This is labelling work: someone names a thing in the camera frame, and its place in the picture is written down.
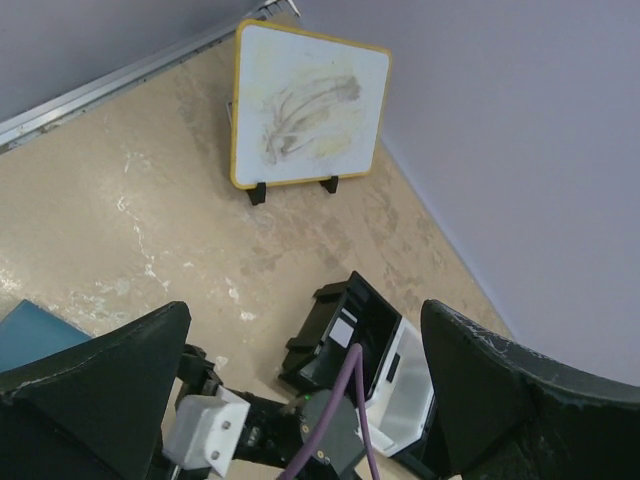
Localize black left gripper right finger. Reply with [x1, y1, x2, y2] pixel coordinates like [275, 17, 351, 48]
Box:
[421, 300, 639, 479]

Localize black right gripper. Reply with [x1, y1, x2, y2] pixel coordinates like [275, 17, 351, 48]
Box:
[159, 344, 380, 479]

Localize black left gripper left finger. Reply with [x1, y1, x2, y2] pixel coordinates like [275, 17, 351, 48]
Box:
[1, 301, 191, 479]

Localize blue leather card holder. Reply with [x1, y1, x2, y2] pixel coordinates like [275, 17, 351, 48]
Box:
[0, 300, 92, 372]

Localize white card in tray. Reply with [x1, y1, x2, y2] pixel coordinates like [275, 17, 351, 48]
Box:
[329, 318, 354, 349]

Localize black and white tray organizer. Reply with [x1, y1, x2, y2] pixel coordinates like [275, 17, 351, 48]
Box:
[279, 271, 435, 458]

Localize black whiteboard stand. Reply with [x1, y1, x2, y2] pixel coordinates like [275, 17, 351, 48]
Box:
[244, 176, 340, 206]

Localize yellow-framed whiteboard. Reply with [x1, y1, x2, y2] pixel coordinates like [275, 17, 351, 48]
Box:
[230, 20, 392, 191]

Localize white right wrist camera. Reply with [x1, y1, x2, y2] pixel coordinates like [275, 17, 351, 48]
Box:
[162, 387, 250, 478]

